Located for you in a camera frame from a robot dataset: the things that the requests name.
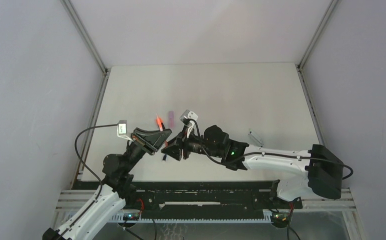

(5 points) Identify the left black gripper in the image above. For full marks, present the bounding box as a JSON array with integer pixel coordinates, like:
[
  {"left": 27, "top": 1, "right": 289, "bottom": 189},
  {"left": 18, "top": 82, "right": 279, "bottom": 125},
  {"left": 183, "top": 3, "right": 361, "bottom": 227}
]
[{"left": 123, "top": 127, "right": 171, "bottom": 173}]

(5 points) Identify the thin orange pen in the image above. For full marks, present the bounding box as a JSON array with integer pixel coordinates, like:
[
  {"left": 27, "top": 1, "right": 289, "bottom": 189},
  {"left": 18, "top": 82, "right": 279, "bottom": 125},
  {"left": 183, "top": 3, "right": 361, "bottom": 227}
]
[{"left": 156, "top": 115, "right": 165, "bottom": 131}]

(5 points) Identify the left aluminium frame post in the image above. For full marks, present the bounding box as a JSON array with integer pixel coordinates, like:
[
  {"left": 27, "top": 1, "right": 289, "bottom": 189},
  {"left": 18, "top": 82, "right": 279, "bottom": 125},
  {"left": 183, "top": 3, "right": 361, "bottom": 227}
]
[{"left": 60, "top": 0, "right": 111, "bottom": 176}]

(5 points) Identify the right aluminium frame post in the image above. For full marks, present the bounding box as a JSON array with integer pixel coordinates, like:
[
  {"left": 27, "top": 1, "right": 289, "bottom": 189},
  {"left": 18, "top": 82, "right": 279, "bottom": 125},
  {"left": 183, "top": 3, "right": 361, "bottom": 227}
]
[{"left": 296, "top": 0, "right": 342, "bottom": 145}]

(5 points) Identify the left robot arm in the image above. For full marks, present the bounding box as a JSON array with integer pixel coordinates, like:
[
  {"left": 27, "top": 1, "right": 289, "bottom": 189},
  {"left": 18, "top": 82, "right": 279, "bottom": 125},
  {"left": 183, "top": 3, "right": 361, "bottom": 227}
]
[{"left": 42, "top": 123, "right": 172, "bottom": 240}]

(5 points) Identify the pink marker pen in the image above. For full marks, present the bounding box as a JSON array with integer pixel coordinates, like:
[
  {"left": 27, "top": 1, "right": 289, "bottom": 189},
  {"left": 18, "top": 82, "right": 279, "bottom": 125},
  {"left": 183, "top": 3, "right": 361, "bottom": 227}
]
[{"left": 169, "top": 117, "right": 175, "bottom": 128}]

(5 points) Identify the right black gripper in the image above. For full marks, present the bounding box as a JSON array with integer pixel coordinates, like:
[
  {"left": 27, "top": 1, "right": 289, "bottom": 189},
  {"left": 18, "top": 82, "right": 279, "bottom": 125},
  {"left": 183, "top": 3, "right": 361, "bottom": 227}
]
[{"left": 162, "top": 125, "right": 222, "bottom": 162}]

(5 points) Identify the white slotted cable duct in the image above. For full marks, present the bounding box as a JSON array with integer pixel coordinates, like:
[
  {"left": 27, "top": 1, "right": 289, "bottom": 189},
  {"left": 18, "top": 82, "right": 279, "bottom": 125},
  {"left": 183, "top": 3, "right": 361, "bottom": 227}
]
[{"left": 108, "top": 211, "right": 272, "bottom": 223}]

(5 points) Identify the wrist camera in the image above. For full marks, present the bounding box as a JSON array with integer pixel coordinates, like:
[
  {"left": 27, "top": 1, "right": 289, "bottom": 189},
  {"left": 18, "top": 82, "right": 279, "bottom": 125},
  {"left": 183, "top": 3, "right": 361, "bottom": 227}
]
[
  {"left": 180, "top": 109, "right": 198, "bottom": 139},
  {"left": 117, "top": 120, "right": 133, "bottom": 142}
]

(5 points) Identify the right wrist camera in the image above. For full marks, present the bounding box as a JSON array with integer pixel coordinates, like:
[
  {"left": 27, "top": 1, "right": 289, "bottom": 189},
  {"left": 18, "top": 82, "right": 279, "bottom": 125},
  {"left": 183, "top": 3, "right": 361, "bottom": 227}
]
[{"left": 180, "top": 109, "right": 198, "bottom": 139}]

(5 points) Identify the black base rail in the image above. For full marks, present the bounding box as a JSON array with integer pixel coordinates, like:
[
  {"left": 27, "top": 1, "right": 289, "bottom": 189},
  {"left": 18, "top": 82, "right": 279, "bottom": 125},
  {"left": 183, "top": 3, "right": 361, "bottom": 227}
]
[{"left": 125, "top": 181, "right": 291, "bottom": 218}]

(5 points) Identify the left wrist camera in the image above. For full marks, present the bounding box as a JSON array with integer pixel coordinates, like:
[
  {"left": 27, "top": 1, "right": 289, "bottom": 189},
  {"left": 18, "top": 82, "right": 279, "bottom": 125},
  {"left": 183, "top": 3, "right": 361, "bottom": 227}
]
[{"left": 117, "top": 120, "right": 133, "bottom": 142}]

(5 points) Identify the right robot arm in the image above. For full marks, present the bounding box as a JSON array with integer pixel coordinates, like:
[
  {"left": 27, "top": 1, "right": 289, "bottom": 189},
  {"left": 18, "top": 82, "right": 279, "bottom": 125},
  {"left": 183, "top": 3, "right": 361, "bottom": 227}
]
[{"left": 161, "top": 125, "right": 345, "bottom": 208}]

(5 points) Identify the thin clear pen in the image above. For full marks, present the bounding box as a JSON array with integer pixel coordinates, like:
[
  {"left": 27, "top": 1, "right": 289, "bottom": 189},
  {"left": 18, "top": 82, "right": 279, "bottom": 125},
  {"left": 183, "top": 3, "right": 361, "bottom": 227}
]
[{"left": 248, "top": 128, "right": 264, "bottom": 148}]

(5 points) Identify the aluminium frame post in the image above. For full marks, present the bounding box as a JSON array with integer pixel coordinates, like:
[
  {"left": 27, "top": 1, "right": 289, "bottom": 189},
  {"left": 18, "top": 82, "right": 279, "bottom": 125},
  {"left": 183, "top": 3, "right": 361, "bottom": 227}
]
[
  {"left": 60, "top": 0, "right": 111, "bottom": 176},
  {"left": 296, "top": 0, "right": 342, "bottom": 145}
]

